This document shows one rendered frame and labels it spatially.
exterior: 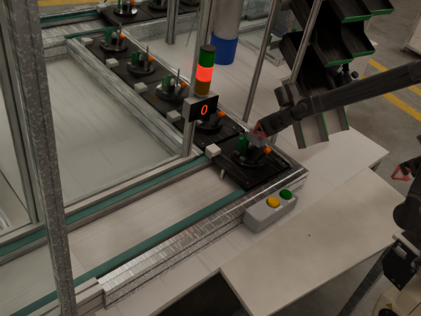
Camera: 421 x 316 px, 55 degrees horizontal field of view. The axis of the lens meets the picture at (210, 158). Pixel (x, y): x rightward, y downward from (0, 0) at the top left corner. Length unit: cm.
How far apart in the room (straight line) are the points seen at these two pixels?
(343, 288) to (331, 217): 100
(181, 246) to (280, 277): 35
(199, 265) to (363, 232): 65
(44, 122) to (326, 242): 114
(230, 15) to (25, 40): 179
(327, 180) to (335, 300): 93
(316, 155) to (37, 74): 147
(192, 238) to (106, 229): 28
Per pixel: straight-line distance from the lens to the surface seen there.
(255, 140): 147
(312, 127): 172
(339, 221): 164
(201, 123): 164
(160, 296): 128
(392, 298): 159
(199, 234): 129
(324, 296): 249
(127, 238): 132
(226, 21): 229
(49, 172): 71
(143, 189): 141
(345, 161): 192
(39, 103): 63
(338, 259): 151
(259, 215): 139
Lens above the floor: 197
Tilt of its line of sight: 41 degrees down
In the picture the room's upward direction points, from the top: 11 degrees clockwise
